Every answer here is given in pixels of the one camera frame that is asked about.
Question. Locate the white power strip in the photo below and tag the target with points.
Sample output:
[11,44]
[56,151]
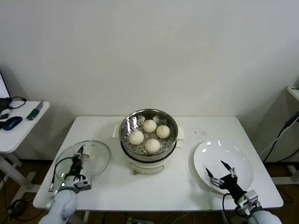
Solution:
[135,220]

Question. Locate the white round plate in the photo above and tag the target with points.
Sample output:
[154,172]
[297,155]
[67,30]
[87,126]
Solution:
[243,161]

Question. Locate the glass pot lid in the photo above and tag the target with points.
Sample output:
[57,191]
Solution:
[98,158]

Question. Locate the white electric cooker pot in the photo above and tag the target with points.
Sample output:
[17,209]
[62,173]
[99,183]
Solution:
[144,168]

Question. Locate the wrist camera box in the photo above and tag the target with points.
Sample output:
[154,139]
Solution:
[251,198]
[83,184]

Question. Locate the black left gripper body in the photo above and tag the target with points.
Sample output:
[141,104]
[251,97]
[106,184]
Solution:
[75,166]

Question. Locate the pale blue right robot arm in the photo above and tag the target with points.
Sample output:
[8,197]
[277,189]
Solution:
[264,217]

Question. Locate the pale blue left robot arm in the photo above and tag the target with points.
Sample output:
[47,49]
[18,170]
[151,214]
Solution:
[63,203]

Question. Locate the dark crumb specks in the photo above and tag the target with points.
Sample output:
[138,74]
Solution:
[202,133]

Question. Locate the white stand base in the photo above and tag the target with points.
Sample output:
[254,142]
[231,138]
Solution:
[281,180]

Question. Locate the black laptop computer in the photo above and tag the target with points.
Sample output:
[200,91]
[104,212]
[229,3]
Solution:
[3,102]

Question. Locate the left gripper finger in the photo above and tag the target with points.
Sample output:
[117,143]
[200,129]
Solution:
[81,151]
[81,163]

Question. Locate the blue computer mouse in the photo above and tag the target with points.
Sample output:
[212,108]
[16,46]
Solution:
[12,123]

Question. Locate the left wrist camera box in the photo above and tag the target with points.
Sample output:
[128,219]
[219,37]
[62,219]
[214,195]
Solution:
[83,184]

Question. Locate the white shelf unit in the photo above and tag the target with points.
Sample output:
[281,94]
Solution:
[293,93]

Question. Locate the white side table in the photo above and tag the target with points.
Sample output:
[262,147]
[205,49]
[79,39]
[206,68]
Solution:
[21,130]

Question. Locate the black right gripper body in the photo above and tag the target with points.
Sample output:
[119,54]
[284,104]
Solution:
[232,185]

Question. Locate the white table leg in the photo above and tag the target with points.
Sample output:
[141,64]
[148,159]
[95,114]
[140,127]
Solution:
[224,219]
[86,218]

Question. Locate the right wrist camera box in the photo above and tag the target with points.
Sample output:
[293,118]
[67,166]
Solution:
[251,198]

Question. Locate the white steamed baozi bun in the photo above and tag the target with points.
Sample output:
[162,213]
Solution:
[162,131]
[152,146]
[136,137]
[149,126]

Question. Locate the stainless steel steamer basket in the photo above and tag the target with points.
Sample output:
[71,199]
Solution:
[168,144]

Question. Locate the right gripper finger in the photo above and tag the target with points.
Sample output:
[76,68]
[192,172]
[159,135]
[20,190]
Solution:
[232,172]
[215,181]

